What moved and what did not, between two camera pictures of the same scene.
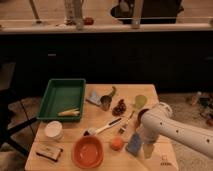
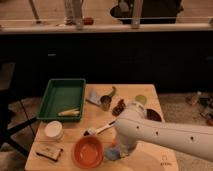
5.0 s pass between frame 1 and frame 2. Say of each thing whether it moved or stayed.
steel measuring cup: stayed
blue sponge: moved
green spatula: stayed
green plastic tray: stayed
